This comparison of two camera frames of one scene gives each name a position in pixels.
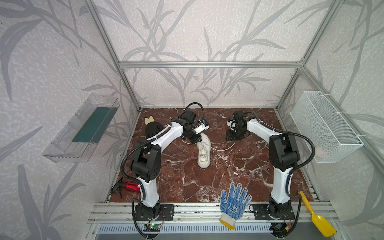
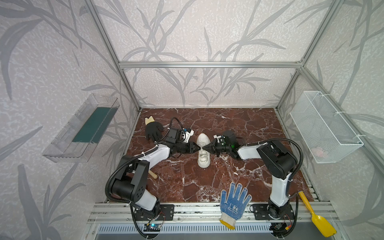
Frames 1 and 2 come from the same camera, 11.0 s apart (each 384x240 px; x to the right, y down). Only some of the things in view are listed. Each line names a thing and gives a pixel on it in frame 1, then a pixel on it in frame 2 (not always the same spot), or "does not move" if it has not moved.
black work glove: [152, 127] does not move
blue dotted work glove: [235, 205] does not move
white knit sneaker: [204, 147] does not move
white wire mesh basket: [316, 119] does not move
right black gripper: [233, 134] → [216, 147]
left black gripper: [194, 137] → [182, 146]
